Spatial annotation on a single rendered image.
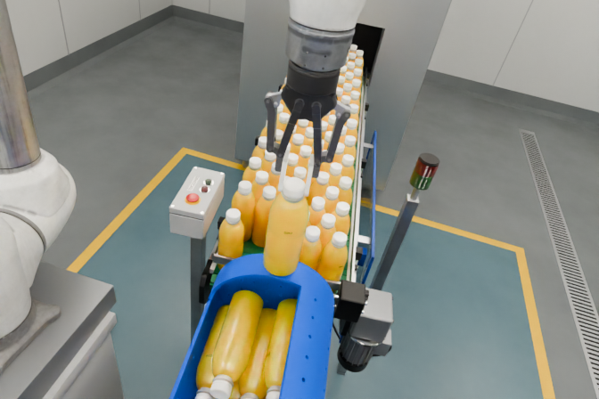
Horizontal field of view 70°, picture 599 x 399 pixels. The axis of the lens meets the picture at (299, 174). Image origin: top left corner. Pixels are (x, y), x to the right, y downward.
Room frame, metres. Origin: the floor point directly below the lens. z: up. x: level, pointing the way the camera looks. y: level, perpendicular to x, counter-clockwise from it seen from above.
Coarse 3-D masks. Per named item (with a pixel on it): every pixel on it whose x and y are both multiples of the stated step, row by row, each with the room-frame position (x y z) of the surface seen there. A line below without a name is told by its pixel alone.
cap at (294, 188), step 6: (288, 180) 0.58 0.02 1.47; (294, 180) 0.59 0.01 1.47; (300, 180) 0.59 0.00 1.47; (288, 186) 0.57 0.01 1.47; (294, 186) 0.57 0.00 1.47; (300, 186) 0.57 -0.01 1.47; (288, 192) 0.56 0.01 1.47; (294, 192) 0.56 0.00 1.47; (300, 192) 0.56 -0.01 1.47; (294, 198) 0.56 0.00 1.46
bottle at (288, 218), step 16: (272, 208) 0.57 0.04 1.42; (288, 208) 0.55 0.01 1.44; (304, 208) 0.56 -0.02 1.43; (272, 224) 0.55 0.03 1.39; (288, 224) 0.54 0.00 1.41; (304, 224) 0.56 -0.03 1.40; (272, 240) 0.55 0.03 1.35; (288, 240) 0.54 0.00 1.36; (272, 256) 0.55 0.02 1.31; (288, 256) 0.55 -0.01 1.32; (272, 272) 0.55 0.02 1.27; (288, 272) 0.55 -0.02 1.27
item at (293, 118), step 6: (300, 102) 0.56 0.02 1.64; (294, 108) 0.56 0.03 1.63; (300, 108) 0.56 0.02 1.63; (294, 114) 0.56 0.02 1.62; (288, 120) 0.58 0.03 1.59; (294, 120) 0.56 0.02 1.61; (288, 126) 0.57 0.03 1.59; (294, 126) 0.57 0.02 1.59; (288, 132) 0.57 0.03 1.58; (282, 138) 0.57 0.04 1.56; (288, 138) 0.57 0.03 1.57; (282, 144) 0.57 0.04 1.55; (282, 150) 0.57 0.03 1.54; (282, 156) 0.57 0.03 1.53
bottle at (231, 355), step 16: (240, 304) 0.55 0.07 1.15; (256, 304) 0.56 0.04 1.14; (240, 320) 0.51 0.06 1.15; (256, 320) 0.53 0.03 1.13; (224, 336) 0.47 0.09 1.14; (240, 336) 0.47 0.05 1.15; (224, 352) 0.43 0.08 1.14; (240, 352) 0.44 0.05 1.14; (224, 368) 0.41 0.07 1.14; (240, 368) 0.42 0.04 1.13
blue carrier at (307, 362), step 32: (256, 256) 0.62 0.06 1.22; (224, 288) 0.62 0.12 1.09; (256, 288) 0.62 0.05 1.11; (288, 288) 0.62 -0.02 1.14; (320, 288) 0.59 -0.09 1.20; (320, 320) 0.52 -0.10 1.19; (192, 352) 0.45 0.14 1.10; (288, 352) 0.42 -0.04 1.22; (320, 352) 0.45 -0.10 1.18; (192, 384) 0.41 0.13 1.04; (288, 384) 0.36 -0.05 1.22; (320, 384) 0.40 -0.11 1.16
